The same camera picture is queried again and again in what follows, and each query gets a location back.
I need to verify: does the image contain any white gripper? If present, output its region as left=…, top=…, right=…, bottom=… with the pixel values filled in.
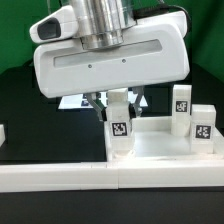
left=34, top=11, right=190, bottom=121

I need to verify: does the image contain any white square tabletop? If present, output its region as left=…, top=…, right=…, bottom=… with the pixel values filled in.
left=104, top=116, right=224, bottom=162

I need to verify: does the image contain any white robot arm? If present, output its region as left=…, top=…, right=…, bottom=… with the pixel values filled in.
left=29, top=0, right=190, bottom=121

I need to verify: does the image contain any paper sheet with markers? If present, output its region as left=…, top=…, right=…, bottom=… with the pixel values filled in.
left=58, top=91, right=148, bottom=109

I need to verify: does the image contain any white front fence bar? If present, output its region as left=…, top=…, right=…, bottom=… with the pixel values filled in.
left=0, top=160, right=224, bottom=193

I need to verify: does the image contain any white left fence piece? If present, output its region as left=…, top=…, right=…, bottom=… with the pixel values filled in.
left=0, top=124, right=5, bottom=147

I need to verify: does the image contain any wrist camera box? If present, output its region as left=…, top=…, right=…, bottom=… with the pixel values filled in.
left=29, top=5, right=79, bottom=44

